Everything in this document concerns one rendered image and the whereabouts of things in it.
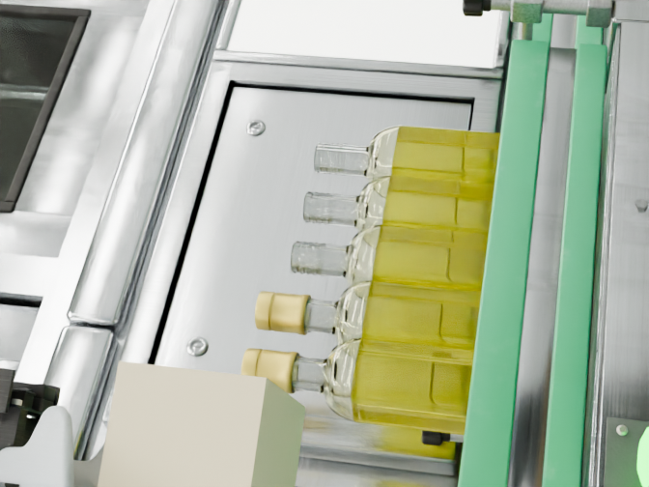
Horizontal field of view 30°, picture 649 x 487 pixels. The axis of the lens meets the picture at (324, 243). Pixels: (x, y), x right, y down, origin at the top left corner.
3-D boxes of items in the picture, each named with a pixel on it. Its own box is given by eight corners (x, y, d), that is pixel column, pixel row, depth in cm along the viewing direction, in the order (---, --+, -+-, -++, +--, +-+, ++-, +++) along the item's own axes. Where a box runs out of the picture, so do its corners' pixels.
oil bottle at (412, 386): (580, 391, 102) (331, 363, 106) (586, 358, 98) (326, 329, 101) (577, 451, 99) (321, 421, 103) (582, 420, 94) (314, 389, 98)
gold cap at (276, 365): (289, 380, 100) (238, 374, 101) (294, 401, 103) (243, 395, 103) (297, 344, 102) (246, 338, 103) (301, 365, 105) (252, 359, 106)
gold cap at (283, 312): (313, 303, 108) (266, 299, 109) (308, 288, 105) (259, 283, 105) (307, 341, 106) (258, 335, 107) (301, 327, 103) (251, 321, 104)
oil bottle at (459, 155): (595, 175, 115) (372, 157, 119) (601, 136, 110) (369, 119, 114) (591, 222, 112) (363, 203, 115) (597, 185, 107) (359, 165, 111)
